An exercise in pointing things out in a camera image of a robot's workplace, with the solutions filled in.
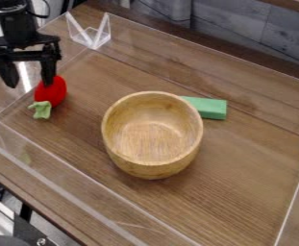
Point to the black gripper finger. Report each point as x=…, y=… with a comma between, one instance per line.
x=50, y=57
x=8, y=72

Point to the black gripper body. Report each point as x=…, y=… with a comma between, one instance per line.
x=39, y=49

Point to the red plush strawberry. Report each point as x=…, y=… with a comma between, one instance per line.
x=49, y=97

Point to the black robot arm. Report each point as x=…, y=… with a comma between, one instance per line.
x=18, y=20

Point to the wooden bowl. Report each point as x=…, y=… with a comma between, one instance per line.
x=153, y=132

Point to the green sponge block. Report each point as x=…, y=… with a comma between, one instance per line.
x=210, y=108

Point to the black clamp base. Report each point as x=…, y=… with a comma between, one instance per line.
x=18, y=233

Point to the clear acrylic tray enclosure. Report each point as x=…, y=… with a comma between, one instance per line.
x=229, y=200

